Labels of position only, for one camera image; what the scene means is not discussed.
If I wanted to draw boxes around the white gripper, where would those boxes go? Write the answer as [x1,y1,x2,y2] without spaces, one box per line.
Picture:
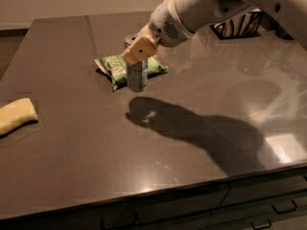
[122,0,194,64]

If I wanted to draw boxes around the silver redbull can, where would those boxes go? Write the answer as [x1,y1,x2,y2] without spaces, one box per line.
[125,34,148,92]

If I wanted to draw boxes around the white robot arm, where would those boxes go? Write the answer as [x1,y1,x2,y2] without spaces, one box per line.
[123,0,307,64]

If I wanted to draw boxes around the green jalapeno chip bag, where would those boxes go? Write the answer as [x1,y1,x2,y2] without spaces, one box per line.
[95,55,168,91]

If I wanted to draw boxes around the yellow sponge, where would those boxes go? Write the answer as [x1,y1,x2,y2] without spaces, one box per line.
[0,98,38,136]

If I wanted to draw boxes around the black wire napkin basket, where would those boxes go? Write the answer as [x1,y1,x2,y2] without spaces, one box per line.
[211,10,263,39]

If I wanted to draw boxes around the left drawer handle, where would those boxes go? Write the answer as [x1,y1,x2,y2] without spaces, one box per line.
[100,213,138,230]

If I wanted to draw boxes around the drawer handle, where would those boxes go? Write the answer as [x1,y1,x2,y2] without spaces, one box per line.
[272,200,297,215]
[250,218,272,230]
[100,213,138,230]

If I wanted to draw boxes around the lower right drawer handle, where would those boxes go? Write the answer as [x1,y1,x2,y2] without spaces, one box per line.
[250,218,272,230]

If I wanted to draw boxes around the upper right drawer handle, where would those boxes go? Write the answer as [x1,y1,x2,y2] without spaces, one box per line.
[272,200,297,215]

